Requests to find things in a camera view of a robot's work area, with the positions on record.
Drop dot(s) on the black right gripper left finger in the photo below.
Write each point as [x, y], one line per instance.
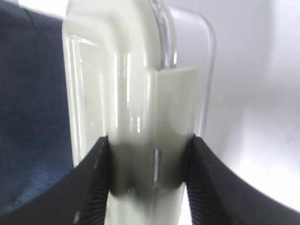
[80, 198]

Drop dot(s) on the green lidded glass food container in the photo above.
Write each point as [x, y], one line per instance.
[138, 73]

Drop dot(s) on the dark blue fabric lunch bag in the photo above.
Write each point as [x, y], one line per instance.
[35, 143]

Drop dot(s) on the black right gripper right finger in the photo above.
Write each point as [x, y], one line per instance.
[217, 196]

